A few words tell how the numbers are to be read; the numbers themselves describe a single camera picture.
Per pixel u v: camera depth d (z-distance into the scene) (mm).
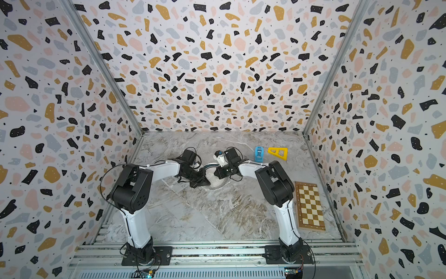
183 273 740
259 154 1063
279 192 567
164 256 735
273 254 737
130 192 516
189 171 833
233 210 876
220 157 923
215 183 950
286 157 1092
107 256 747
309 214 837
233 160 830
